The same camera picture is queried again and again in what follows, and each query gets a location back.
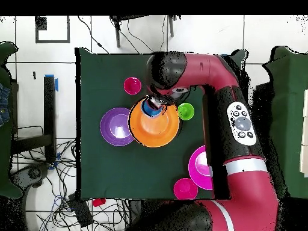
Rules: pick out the black square frame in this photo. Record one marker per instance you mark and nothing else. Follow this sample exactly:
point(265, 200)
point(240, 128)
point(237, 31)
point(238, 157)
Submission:
point(41, 22)

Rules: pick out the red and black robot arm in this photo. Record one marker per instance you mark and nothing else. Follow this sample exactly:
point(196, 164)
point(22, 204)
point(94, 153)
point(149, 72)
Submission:
point(240, 180)

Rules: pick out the orange bowl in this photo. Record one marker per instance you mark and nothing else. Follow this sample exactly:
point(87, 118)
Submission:
point(154, 132)

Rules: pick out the black chair base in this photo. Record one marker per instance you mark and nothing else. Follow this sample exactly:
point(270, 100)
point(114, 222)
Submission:
point(33, 173)

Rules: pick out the dark green tablecloth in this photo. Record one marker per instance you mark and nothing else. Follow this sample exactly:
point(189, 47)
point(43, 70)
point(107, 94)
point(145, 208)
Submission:
point(120, 168)

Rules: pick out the small black tape strip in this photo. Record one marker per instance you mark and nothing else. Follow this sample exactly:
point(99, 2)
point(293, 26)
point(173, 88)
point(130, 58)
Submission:
point(34, 75)

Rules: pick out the green cloth covered table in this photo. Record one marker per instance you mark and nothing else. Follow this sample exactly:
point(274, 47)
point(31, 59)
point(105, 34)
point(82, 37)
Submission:
point(288, 96)
point(4, 156)

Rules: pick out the red cup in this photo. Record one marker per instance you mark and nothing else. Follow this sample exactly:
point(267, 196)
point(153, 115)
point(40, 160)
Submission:
point(132, 86)

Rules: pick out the small red object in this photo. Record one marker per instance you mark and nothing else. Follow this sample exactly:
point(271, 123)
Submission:
point(98, 202)

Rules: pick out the black power strip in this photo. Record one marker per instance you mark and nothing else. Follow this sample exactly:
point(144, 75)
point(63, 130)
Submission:
point(81, 214)

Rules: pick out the purple bowl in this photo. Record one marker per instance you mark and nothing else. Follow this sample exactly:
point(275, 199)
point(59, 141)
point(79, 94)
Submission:
point(115, 127)

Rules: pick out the green cup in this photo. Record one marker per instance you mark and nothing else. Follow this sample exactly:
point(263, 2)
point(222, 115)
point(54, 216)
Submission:
point(186, 111)

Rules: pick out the pink bowl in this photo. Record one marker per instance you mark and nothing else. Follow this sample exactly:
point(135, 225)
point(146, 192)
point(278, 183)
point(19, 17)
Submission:
point(199, 173)

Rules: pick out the person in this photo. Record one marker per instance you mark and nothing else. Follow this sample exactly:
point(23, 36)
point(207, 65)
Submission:
point(4, 103)

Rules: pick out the blue tape strip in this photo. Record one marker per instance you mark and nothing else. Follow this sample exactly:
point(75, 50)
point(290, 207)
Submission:
point(56, 85)

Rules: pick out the black table frame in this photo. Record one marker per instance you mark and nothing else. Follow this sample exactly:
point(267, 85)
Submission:
point(49, 108)

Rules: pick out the blue cup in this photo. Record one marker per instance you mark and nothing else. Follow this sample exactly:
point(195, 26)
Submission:
point(150, 112)

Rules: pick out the red bowl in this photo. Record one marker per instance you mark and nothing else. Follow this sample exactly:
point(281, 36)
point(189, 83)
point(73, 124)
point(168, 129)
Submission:
point(185, 189)

